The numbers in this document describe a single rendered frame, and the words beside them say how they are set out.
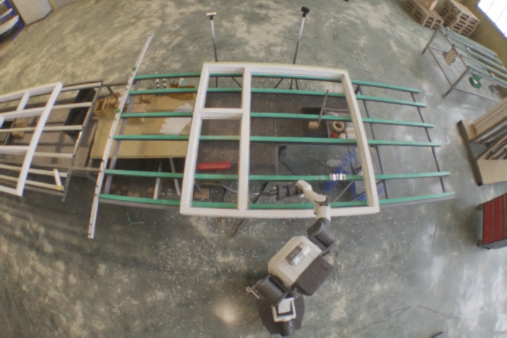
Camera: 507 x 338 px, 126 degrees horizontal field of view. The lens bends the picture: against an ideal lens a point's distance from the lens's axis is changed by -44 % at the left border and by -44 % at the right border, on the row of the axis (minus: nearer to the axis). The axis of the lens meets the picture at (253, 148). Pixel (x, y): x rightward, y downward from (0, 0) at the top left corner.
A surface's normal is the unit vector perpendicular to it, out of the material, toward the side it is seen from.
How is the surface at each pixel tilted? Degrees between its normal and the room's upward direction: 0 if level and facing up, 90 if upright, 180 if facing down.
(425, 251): 0
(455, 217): 0
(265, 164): 0
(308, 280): 11
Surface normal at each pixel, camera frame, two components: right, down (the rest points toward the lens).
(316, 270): 0.00, -0.61
